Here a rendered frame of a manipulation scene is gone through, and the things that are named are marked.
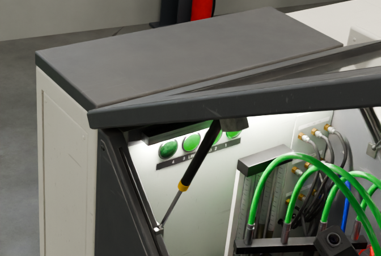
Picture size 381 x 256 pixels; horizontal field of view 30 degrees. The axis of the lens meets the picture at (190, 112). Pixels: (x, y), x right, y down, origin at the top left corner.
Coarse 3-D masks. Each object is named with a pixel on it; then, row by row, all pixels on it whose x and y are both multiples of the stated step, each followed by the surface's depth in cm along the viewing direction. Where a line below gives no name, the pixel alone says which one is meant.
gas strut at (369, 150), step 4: (380, 140) 168; (368, 144) 171; (372, 144) 171; (376, 144) 169; (368, 148) 172; (372, 148) 170; (376, 148) 170; (380, 148) 170; (368, 152) 172; (372, 152) 171; (376, 152) 170; (372, 156) 171
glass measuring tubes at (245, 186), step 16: (240, 160) 164; (256, 160) 165; (272, 160) 166; (288, 160) 170; (240, 176) 166; (256, 176) 168; (272, 176) 170; (240, 192) 169; (272, 192) 177; (240, 208) 170; (272, 208) 177; (240, 224) 172; (256, 224) 179; (272, 224) 180
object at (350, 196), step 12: (288, 156) 148; (300, 156) 145; (324, 168) 140; (264, 180) 157; (336, 180) 138; (348, 192) 136; (252, 204) 162; (252, 216) 164; (360, 216) 135; (372, 240) 133
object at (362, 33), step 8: (360, 24) 175; (368, 24) 175; (376, 24) 176; (352, 32) 173; (360, 32) 171; (368, 32) 170; (376, 32) 171; (352, 40) 174; (360, 40) 172; (368, 40) 170; (376, 112) 173; (376, 120) 174
